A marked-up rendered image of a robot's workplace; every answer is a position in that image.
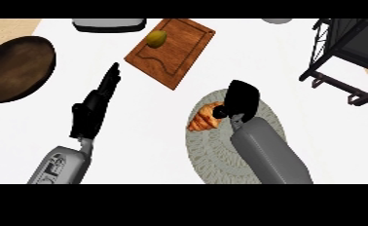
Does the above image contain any golden brown croissant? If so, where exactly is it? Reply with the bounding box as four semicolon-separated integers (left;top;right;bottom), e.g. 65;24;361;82
185;101;228;132

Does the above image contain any grey woven oval placemat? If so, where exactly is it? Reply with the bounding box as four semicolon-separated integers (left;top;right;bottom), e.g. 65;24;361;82
183;88;288;185

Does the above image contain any dark brown wooden bowl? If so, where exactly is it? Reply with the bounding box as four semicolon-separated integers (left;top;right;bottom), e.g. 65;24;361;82
0;35;58;104

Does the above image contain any brown wooden cutting board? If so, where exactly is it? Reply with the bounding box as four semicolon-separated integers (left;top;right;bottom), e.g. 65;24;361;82
124;19;217;92

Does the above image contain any black wire tiered shelf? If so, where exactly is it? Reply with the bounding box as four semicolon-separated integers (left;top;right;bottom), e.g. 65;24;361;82
297;19;368;107

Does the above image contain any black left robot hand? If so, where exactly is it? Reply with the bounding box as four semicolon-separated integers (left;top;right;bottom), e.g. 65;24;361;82
70;61;123;140

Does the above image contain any grey round object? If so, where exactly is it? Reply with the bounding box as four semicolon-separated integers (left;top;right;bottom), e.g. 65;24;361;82
260;19;293;25

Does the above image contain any grey and black appliance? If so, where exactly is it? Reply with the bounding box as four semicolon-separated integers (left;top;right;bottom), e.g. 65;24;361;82
73;19;148;34

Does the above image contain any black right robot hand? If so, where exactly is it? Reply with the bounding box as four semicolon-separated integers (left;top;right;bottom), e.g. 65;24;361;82
211;79;262;123

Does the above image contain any yellow-green fruit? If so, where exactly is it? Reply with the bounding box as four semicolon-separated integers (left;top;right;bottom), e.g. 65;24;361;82
145;29;170;49

